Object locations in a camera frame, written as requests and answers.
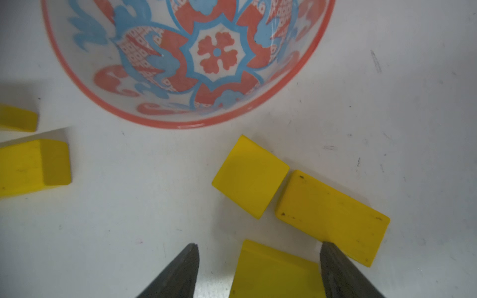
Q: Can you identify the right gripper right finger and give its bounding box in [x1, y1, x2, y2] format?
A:
[320, 242, 385, 298]

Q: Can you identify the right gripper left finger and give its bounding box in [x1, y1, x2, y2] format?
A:
[138, 243, 200, 298]

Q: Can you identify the yellow square block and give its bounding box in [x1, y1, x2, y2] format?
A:
[212, 135, 289, 219]

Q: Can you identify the long yellow bar block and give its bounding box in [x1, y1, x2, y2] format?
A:
[1, 139, 72, 199]

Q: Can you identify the short yellow block back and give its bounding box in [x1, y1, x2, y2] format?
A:
[1, 104, 39, 132]

